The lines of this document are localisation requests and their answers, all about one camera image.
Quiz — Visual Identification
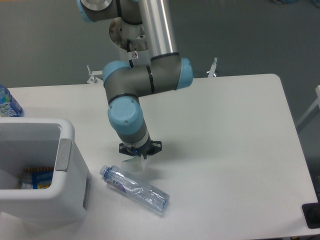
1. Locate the white metal frame at right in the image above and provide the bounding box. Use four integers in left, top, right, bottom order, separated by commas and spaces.
295, 85, 320, 133

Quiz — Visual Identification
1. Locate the white stand foot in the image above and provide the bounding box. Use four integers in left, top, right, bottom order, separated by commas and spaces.
206, 57, 218, 78
86, 65, 103, 84

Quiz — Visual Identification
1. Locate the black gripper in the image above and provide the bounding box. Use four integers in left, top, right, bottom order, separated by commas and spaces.
118, 139, 162, 160

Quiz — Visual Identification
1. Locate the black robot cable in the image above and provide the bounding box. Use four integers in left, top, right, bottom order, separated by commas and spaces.
126, 38, 135, 69

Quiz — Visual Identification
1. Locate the white stand foot right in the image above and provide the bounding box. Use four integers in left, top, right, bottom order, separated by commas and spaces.
206, 57, 218, 78

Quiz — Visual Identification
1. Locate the white plastic trash can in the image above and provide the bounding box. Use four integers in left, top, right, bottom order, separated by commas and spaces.
0, 117, 91, 223

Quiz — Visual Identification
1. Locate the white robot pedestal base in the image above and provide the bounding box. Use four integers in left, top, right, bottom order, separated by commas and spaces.
109, 17, 151, 68

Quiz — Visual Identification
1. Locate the white stand foot left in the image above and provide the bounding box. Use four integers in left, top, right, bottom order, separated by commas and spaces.
86, 65, 103, 84

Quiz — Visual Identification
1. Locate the black clamp on table edge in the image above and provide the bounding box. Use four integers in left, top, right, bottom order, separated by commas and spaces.
302, 202, 320, 229

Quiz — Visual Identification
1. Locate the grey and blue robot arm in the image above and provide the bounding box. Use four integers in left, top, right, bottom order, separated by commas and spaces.
77, 0, 194, 159

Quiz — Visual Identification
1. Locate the white paper wrapper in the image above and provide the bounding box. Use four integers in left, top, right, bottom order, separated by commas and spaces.
120, 155, 148, 173

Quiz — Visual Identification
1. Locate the clear plastic water bottle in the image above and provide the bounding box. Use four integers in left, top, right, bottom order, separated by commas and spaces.
99, 165, 170, 214

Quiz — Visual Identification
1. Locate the blue labelled water bottle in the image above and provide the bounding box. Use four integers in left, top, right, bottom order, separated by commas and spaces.
0, 84, 24, 117

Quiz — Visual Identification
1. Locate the blue yellow snack packet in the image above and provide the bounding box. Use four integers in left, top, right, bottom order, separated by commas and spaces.
19, 167, 54, 190

